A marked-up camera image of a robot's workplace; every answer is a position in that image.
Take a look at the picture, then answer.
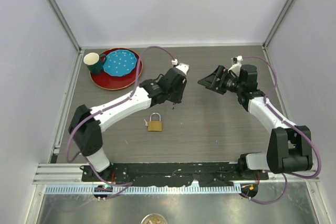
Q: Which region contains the blue dotted plate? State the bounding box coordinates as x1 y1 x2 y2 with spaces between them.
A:
103 49 138 77

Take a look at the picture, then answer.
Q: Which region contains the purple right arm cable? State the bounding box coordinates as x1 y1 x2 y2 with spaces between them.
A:
240 56 322 206

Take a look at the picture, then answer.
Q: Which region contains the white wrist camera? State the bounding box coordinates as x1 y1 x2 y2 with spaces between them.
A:
228 56 243 76
171 59 190 75

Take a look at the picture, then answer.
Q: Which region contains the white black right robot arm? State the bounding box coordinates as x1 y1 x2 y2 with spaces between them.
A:
198 65 313 179

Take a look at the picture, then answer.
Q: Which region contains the slotted blue-white cable duct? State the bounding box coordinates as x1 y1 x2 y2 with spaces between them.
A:
45 184 241 195

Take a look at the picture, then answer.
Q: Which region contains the aluminium frame rail front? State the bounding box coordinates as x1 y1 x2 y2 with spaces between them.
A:
33 164 320 185

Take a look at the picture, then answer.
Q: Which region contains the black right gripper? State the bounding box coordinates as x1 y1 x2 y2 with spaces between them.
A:
198 65 244 95

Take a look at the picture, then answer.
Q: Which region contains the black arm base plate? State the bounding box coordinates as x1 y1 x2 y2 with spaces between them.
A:
80 162 269 187

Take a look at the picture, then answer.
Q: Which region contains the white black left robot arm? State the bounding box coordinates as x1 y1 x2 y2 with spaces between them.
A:
69 63 189 182

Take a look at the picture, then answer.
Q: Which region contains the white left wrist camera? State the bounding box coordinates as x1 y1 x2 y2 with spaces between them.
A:
171 59 190 75

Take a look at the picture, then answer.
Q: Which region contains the round metal object bottom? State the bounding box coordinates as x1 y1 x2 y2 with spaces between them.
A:
141 213 167 224

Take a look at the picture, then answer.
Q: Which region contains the dark green mug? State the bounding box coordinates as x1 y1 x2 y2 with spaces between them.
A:
83 52 107 75

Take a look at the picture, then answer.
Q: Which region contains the red round tray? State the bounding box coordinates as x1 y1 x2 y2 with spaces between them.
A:
90 48 139 91

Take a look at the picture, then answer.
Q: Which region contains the large brass padlock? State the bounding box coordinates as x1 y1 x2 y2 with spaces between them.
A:
144 112 163 132

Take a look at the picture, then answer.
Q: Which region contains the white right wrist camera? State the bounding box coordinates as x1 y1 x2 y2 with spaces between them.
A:
228 56 243 76

